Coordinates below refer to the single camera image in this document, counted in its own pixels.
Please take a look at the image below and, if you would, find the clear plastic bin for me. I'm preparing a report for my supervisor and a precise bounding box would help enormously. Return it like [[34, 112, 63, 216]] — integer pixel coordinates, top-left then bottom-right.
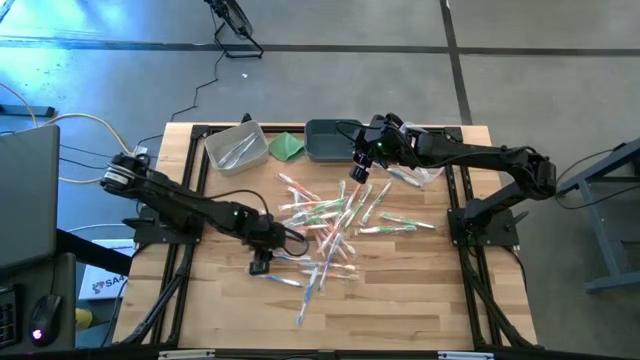
[[394, 121, 456, 185]]

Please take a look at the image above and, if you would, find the dark grey-green plastic bin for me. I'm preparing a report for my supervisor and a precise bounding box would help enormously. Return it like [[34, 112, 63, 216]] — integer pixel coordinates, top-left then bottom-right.
[[303, 118, 369, 164]]

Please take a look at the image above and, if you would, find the white plastic bin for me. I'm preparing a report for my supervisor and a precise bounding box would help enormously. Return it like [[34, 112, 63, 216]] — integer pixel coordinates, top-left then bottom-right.
[[203, 119, 270, 177]]

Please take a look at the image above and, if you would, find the green cloth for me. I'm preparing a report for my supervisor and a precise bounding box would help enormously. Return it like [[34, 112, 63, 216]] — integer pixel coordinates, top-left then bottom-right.
[[268, 131, 306, 163]]

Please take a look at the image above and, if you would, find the silver aluminium extrusion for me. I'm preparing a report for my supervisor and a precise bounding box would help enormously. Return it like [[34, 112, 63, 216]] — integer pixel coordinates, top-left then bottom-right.
[[437, 350, 496, 360], [157, 349, 217, 360]]

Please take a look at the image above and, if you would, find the white printed cardboard box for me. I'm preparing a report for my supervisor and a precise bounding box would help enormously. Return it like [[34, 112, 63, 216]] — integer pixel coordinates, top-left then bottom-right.
[[78, 238, 137, 302]]

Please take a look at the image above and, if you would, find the yellow object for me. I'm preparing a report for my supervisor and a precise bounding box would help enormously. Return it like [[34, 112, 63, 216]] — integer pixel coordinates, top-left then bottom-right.
[[74, 307, 95, 332]]

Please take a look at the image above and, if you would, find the black floor fan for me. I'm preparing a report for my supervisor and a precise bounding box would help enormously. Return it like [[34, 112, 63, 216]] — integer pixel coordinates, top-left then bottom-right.
[[202, 0, 265, 60]]

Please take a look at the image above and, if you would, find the dark grey desk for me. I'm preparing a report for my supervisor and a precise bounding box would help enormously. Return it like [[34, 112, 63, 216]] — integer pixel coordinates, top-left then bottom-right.
[[0, 251, 78, 354]]

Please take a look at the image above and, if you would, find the black computer mouse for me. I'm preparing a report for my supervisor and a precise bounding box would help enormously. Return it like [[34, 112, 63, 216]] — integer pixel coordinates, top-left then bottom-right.
[[28, 293, 63, 349]]

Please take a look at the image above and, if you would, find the grey laptop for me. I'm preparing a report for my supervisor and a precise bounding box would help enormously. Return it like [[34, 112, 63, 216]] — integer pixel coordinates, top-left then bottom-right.
[[0, 123, 62, 274]]

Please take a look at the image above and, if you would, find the black floor bar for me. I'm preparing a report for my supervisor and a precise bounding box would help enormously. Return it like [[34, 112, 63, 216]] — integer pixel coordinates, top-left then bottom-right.
[[0, 104, 57, 119]]

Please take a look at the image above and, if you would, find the black keyboard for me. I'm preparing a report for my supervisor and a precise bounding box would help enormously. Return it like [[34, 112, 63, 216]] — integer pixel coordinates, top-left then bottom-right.
[[0, 283, 22, 350]]

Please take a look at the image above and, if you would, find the black diagonal frame strut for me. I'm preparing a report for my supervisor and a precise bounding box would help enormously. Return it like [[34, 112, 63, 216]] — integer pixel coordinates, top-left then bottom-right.
[[54, 228, 135, 277]]

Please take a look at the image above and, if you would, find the black fan cable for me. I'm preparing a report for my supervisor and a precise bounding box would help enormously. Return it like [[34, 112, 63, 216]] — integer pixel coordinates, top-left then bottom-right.
[[134, 49, 225, 151]]

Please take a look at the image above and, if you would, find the thick cream cable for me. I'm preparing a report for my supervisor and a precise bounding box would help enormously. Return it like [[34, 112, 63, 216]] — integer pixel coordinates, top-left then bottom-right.
[[42, 111, 136, 184]]

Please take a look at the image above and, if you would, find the blue-grey desk frame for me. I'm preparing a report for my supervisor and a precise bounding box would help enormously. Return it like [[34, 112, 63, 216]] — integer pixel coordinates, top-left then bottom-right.
[[554, 137, 640, 296]]

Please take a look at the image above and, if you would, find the thin yellow cable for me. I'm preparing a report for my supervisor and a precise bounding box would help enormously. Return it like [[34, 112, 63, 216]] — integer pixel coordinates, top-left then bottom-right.
[[0, 82, 39, 127]]

